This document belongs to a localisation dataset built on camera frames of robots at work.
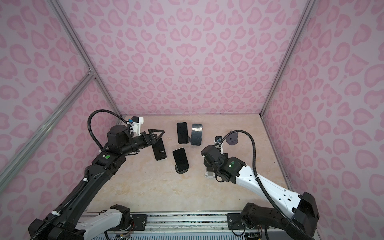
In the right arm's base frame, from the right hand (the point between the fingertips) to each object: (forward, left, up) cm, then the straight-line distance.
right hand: (211, 155), depth 77 cm
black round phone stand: (-3, +17, -16) cm, 23 cm away
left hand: (+4, +24, +14) cm, 28 cm away
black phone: (+9, +31, -11) cm, 35 cm away
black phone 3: (+3, +17, -10) cm, 20 cm away
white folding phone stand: (-4, 0, -15) cm, 15 cm away
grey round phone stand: (+21, -16, -15) cm, 30 cm away
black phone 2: (+21, +18, -8) cm, 29 cm away
